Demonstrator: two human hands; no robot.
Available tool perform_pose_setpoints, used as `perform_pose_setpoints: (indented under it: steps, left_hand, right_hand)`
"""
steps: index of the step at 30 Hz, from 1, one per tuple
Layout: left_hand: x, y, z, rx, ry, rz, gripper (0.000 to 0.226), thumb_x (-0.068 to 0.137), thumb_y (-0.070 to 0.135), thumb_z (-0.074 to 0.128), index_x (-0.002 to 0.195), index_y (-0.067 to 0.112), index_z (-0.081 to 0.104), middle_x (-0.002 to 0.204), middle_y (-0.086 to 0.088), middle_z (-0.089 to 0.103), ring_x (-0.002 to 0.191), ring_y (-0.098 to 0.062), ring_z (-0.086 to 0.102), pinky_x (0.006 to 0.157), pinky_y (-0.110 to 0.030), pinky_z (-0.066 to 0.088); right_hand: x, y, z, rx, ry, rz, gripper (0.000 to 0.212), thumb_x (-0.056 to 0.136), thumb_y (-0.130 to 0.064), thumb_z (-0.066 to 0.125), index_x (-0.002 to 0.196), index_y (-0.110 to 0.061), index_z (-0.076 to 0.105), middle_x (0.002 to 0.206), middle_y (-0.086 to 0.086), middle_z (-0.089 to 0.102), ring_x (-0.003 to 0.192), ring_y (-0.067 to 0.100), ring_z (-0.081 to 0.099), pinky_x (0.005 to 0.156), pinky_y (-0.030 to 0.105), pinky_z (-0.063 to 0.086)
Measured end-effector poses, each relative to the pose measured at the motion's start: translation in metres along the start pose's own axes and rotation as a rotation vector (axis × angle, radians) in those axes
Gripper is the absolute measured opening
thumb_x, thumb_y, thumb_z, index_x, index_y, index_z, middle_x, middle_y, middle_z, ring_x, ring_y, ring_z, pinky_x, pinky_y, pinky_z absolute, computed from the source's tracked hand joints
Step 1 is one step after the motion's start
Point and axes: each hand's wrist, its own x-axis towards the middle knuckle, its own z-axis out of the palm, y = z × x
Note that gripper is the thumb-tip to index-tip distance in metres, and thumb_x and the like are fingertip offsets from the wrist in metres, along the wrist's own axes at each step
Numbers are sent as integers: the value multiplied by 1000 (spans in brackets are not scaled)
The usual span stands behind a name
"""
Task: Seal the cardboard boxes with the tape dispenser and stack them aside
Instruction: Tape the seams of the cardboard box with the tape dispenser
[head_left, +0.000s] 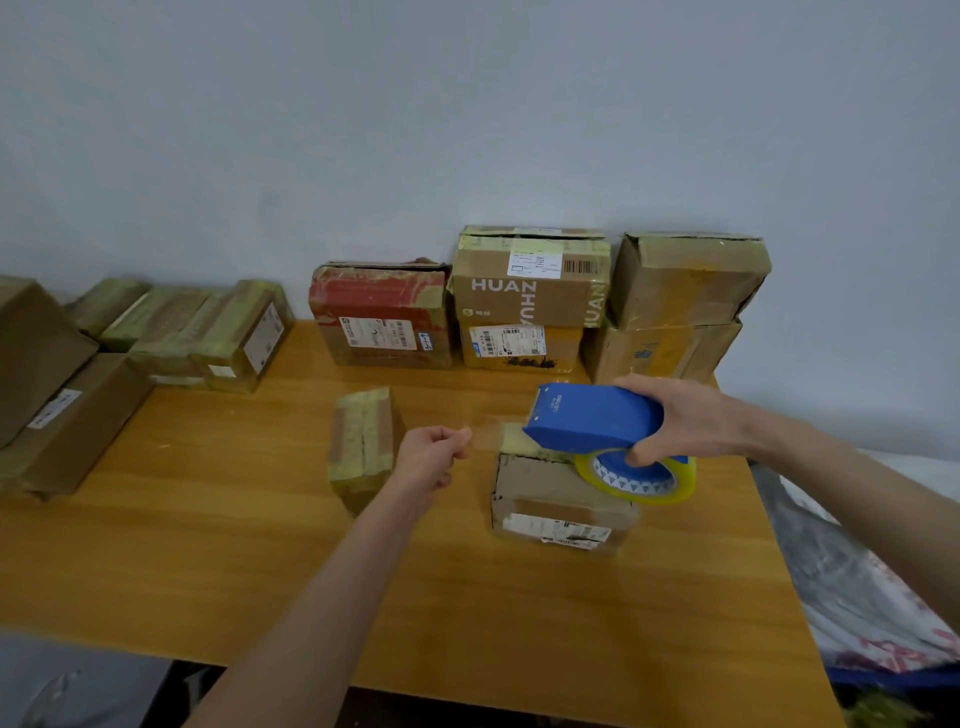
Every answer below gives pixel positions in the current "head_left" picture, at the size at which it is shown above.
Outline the person's right forearm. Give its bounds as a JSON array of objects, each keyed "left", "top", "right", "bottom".
[{"left": 750, "top": 414, "right": 960, "bottom": 635}]

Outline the flat brown cardboard box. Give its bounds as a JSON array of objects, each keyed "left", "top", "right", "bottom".
[{"left": 0, "top": 352, "right": 156, "bottom": 501}]

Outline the person's left hand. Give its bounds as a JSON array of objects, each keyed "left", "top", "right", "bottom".
[{"left": 390, "top": 425, "right": 474, "bottom": 501}]

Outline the yellow-taped long cardboard box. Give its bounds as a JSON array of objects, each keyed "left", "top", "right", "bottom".
[
  {"left": 65, "top": 277, "right": 152, "bottom": 339},
  {"left": 126, "top": 288, "right": 235, "bottom": 388},
  {"left": 96, "top": 284, "right": 216, "bottom": 354}
]

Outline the small yellow-taped cardboard box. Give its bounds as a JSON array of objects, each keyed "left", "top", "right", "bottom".
[{"left": 327, "top": 387, "right": 407, "bottom": 518}]

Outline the cardboard box white lettering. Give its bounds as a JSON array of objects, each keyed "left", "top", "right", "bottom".
[{"left": 447, "top": 225, "right": 612, "bottom": 330}]

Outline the cardboard box black floral print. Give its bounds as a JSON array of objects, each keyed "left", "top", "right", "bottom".
[{"left": 458, "top": 318, "right": 585, "bottom": 375}]

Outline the person's right hand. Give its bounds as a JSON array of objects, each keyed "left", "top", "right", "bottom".
[{"left": 613, "top": 373, "right": 760, "bottom": 471}]

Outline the grey plastic bag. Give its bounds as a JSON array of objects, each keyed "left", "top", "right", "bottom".
[{"left": 0, "top": 628, "right": 175, "bottom": 728}]

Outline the red-taped cardboard box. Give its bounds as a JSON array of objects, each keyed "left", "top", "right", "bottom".
[{"left": 308, "top": 258, "right": 456, "bottom": 371}]

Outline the grey floral fabric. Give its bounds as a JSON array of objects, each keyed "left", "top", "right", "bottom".
[{"left": 750, "top": 448, "right": 960, "bottom": 691}]

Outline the blue tape dispenser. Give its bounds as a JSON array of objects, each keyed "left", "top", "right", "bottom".
[{"left": 522, "top": 382, "right": 691, "bottom": 500}]

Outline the clear yellowish tape roll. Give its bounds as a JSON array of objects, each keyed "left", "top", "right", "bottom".
[{"left": 459, "top": 408, "right": 698, "bottom": 506}]

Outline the cardboard box blue print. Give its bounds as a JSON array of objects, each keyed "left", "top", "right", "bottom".
[{"left": 580, "top": 318, "right": 744, "bottom": 386}]

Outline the small cardboard box white label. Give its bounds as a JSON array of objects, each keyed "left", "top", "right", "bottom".
[{"left": 490, "top": 423, "right": 641, "bottom": 558}]

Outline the large brown cardboard box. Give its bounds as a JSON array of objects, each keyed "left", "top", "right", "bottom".
[{"left": 0, "top": 274, "right": 101, "bottom": 450}]

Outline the plain worn cardboard box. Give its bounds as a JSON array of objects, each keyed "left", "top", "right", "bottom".
[{"left": 608, "top": 231, "right": 773, "bottom": 333}]

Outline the person's left forearm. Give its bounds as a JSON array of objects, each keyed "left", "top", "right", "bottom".
[{"left": 183, "top": 480, "right": 430, "bottom": 728}]

